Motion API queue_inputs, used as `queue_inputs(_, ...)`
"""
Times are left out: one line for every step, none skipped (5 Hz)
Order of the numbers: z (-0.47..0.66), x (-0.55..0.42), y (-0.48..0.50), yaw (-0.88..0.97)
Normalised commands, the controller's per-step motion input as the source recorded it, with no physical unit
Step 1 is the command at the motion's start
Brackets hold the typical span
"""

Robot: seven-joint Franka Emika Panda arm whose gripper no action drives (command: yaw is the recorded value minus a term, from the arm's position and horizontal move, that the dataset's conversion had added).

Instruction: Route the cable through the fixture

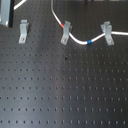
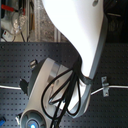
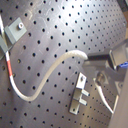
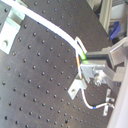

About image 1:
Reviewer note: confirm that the middle grey cable clip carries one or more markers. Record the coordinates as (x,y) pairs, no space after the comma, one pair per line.
(66,30)

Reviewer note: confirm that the grey cable clip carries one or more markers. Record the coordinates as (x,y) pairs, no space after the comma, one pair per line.
(23,31)
(66,30)
(107,30)

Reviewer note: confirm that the left grey cable clip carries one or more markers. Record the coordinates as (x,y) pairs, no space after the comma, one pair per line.
(23,31)

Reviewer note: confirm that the right grey cable clip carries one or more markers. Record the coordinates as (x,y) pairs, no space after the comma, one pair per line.
(107,30)

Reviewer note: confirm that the metal frame post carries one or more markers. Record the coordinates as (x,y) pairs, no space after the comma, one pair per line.
(6,12)

